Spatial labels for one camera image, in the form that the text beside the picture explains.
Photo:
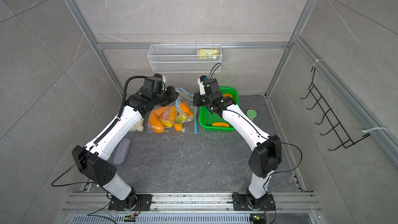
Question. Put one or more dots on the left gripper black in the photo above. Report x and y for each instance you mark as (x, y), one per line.
(169, 91)

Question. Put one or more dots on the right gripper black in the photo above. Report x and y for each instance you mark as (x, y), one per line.
(197, 97)

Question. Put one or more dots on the large orange mango top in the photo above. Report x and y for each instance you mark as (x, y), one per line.
(185, 109)

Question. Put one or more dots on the spare clear plastic bag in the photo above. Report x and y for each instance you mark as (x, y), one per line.
(187, 98)

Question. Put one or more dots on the clear zip-top bag blue zipper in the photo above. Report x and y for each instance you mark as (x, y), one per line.
(167, 115)

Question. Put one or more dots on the yellow mango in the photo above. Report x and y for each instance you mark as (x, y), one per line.
(220, 124)

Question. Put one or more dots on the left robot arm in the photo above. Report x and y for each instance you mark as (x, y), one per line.
(92, 159)

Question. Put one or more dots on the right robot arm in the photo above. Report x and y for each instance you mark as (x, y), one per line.
(266, 153)

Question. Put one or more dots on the green mango small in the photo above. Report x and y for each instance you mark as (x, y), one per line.
(179, 119)

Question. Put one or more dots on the white plush toy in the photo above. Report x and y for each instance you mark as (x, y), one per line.
(138, 126)

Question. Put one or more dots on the purple glasses case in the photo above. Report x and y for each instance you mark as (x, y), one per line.
(122, 152)

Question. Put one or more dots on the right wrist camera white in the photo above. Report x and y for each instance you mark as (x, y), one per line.
(201, 84)

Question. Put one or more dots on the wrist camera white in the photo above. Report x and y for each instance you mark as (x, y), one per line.
(201, 84)
(160, 76)

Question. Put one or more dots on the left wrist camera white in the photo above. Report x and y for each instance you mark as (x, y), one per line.
(160, 76)

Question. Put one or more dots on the white wire wall basket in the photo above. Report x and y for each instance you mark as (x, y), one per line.
(181, 58)

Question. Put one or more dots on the yellow packet in wire basket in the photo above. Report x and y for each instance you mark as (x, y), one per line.
(208, 53)

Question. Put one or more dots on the black wall hook rack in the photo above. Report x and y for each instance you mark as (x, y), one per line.
(329, 116)

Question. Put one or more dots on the metal base rail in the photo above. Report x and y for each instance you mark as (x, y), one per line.
(190, 208)

